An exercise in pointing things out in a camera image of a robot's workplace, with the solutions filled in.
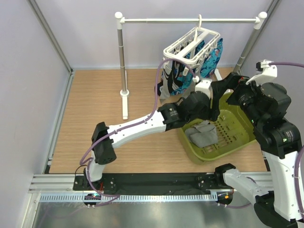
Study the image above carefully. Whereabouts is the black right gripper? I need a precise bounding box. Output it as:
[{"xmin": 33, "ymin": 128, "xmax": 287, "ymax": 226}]
[{"xmin": 210, "ymin": 70, "xmax": 265, "ymax": 125}]

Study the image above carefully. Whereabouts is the grey striped sock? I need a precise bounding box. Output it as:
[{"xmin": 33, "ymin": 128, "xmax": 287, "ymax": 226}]
[
  {"xmin": 159, "ymin": 61, "xmax": 173, "ymax": 104},
  {"xmin": 189, "ymin": 121, "xmax": 218, "ymax": 148},
  {"xmin": 184, "ymin": 128, "xmax": 201, "ymax": 139}
]

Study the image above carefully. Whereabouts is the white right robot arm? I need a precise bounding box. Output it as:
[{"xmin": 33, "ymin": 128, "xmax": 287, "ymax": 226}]
[{"xmin": 211, "ymin": 73, "xmax": 304, "ymax": 228}]

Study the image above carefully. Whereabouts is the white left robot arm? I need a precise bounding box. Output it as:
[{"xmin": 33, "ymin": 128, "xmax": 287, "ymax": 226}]
[{"xmin": 80, "ymin": 81, "xmax": 226, "ymax": 190}]

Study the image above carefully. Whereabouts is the white clip hanger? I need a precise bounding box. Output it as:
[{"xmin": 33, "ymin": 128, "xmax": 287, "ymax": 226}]
[{"xmin": 163, "ymin": 15, "xmax": 220, "ymax": 72}]

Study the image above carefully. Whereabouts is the blue patterned sock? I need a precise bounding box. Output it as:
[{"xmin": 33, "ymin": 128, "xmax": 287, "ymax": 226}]
[
  {"xmin": 200, "ymin": 38, "xmax": 223, "ymax": 78},
  {"xmin": 160, "ymin": 61, "xmax": 193, "ymax": 95}
]

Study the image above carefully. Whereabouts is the blue patterned sock front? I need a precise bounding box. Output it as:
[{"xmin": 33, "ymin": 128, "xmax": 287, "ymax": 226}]
[{"xmin": 160, "ymin": 61, "xmax": 193, "ymax": 95}]

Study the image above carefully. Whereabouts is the green plastic basket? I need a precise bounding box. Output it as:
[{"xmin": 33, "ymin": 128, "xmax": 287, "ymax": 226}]
[{"xmin": 177, "ymin": 93, "xmax": 256, "ymax": 165}]

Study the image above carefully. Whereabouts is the black sock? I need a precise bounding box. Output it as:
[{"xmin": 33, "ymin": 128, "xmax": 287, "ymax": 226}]
[{"xmin": 154, "ymin": 81, "xmax": 163, "ymax": 96}]

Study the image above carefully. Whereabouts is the white clothes rack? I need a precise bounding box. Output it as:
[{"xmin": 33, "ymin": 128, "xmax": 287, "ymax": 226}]
[{"xmin": 114, "ymin": 11, "xmax": 267, "ymax": 120}]

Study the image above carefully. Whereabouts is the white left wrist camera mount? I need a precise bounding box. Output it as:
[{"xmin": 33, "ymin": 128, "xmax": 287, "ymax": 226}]
[{"xmin": 194, "ymin": 78, "xmax": 212, "ymax": 98}]

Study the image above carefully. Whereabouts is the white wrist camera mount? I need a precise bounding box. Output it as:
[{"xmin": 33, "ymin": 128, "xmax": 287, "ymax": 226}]
[
  {"xmin": 194, "ymin": 78, "xmax": 212, "ymax": 98},
  {"xmin": 246, "ymin": 60, "xmax": 277, "ymax": 86}
]

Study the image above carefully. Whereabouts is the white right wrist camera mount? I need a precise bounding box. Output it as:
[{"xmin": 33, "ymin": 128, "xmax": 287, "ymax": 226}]
[{"xmin": 246, "ymin": 60, "xmax": 277, "ymax": 86}]

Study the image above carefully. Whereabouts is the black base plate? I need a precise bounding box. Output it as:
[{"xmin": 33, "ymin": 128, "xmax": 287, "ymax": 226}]
[{"xmin": 73, "ymin": 172, "xmax": 234, "ymax": 192}]

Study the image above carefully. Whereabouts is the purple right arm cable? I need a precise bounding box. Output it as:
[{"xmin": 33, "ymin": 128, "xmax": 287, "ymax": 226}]
[{"xmin": 225, "ymin": 61, "xmax": 304, "ymax": 228}]

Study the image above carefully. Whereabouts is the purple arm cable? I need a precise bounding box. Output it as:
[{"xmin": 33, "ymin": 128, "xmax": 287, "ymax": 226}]
[
  {"xmin": 225, "ymin": 61, "xmax": 304, "ymax": 228},
  {"xmin": 79, "ymin": 58, "xmax": 198, "ymax": 205}
]

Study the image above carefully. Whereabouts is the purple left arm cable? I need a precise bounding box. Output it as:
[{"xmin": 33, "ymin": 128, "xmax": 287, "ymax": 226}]
[{"xmin": 79, "ymin": 58, "xmax": 198, "ymax": 205}]

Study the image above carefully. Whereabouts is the grey slotted cable duct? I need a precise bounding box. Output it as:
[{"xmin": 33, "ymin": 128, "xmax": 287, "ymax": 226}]
[{"xmin": 39, "ymin": 193, "xmax": 218, "ymax": 203}]

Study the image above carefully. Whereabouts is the aluminium frame rail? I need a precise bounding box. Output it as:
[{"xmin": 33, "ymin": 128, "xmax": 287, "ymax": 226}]
[{"xmin": 28, "ymin": 173, "xmax": 76, "ymax": 193}]

